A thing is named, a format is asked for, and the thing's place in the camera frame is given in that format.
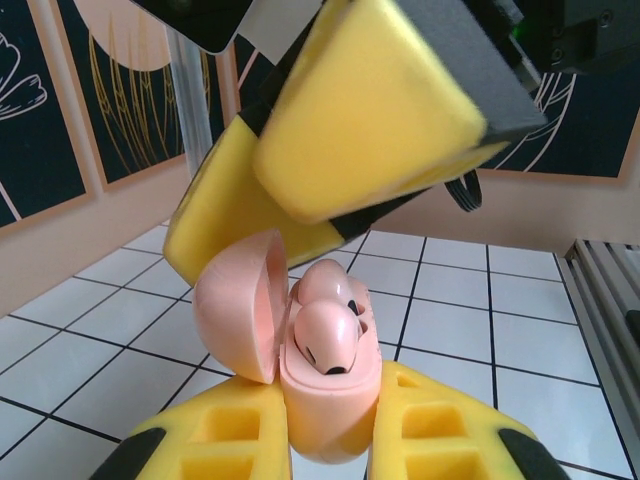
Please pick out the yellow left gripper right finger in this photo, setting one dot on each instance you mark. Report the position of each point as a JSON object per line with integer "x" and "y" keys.
{"x": 440, "y": 440}

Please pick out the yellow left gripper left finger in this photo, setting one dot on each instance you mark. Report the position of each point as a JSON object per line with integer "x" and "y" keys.
{"x": 225, "y": 440}

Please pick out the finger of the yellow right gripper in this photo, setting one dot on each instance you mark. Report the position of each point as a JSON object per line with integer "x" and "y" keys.
{"x": 215, "y": 200}
{"x": 375, "y": 100}

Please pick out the pink earbud charging case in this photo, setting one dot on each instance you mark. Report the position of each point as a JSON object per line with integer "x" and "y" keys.
{"x": 330, "y": 410}

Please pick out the aluminium corner post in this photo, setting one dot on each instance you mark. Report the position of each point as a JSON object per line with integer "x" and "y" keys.
{"x": 192, "y": 100}

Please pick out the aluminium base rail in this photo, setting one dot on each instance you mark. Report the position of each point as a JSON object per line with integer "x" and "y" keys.
{"x": 610, "y": 300}

